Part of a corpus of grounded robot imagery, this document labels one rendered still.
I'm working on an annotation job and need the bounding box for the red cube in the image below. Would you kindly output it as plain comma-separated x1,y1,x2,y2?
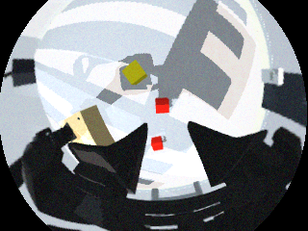
155,97,169,115
150,136,165,150

